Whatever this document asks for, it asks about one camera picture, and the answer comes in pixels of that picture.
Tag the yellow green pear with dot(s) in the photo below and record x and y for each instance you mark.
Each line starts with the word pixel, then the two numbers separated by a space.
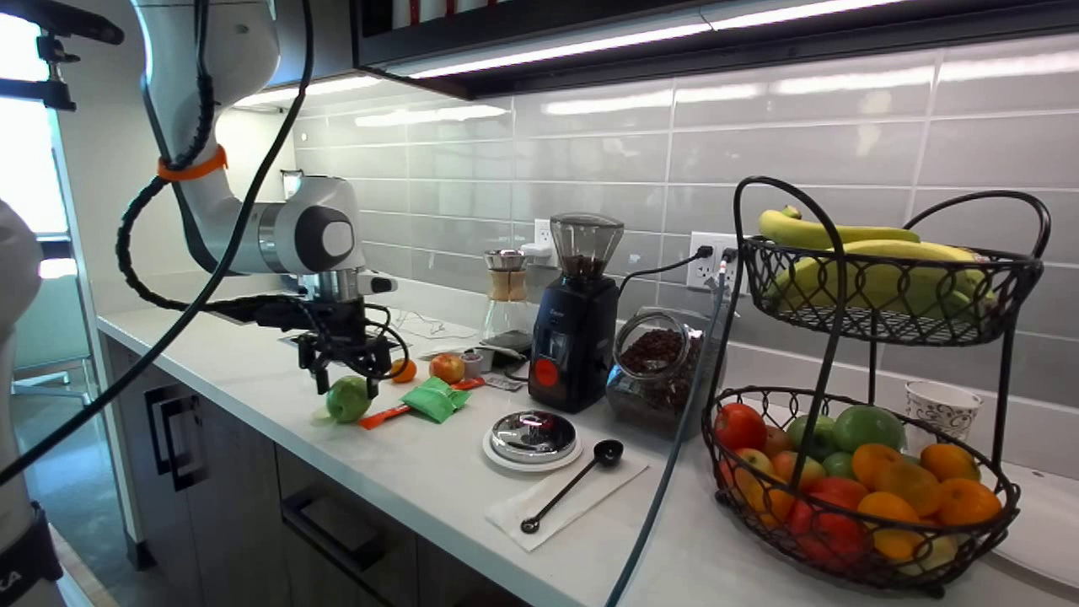
pixel 936 553

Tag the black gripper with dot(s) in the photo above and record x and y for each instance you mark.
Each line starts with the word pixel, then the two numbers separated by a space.
pixel 341 339

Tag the peach coloured fruit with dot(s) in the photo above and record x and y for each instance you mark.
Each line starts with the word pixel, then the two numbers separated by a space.
pixel 797 464

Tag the white wall outlet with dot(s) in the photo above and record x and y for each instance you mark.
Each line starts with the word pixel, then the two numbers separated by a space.
pixel 703 241

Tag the glass jar with tan contents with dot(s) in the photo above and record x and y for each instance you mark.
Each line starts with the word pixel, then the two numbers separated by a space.
pixel 506 274

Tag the black measuring spoon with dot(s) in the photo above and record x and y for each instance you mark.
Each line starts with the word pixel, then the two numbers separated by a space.
pixel 607 452

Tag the yellow banana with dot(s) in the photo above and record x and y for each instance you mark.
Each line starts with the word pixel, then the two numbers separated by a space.
pixel 878 288
pixel 809 234
pixel 910 252

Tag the red apple in rack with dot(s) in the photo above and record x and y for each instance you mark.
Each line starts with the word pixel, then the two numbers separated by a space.
pixel 740 427
pixel 826 542
pixel 837 498

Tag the glass jar with coffee beans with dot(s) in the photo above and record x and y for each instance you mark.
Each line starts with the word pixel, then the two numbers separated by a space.
pixel 658 357

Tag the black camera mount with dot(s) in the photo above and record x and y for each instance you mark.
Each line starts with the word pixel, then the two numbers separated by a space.
pixel 55 18

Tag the orange fruit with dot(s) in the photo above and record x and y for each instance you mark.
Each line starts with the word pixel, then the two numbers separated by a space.
pixel 402 370
pixel 874 464
pixel 968 505
pixel 910 488
pixel 895 542
pixel 950 460
pixel 783 510

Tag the dark wall cabinet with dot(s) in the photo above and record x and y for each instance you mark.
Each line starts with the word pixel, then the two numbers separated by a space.
pixel 674 27

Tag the white patterned cup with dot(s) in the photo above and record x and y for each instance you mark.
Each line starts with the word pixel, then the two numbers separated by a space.
pixel 942 404

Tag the round silver white scale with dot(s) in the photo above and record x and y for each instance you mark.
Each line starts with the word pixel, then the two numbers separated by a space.
pixel 529 439

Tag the dark base cabinet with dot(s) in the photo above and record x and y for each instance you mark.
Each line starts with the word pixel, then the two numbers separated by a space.
pixel 247 492

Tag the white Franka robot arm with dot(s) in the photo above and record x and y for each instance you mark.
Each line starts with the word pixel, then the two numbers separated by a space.
pixel 225 45

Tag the white paper napkin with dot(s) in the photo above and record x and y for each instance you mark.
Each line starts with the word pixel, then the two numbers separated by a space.
pixel 583 510

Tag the small green apple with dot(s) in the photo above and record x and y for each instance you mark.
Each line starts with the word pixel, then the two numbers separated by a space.
pixel 815 435

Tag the large green apple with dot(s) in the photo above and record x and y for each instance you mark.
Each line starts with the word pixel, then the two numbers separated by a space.
pixel 869 427

